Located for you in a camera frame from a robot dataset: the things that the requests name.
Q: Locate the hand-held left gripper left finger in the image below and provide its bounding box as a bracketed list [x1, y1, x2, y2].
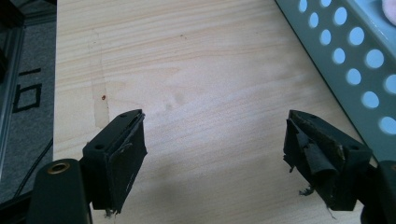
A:
[81, 108, 149, 215]

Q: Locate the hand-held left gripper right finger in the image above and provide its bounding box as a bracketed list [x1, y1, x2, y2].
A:
[282, 109, 374, 212]

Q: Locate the green perforated basket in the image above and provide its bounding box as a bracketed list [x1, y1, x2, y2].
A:
[274, 0, 396, 163]

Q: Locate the pink soft object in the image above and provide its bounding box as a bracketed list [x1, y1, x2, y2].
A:
[382, 0, 396, 27]

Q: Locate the black cable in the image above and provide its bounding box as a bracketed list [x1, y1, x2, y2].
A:
[12, 136, 54, 200]

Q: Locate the metal frame rail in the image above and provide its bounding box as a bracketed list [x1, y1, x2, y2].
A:
[0, 24, 26, 181]

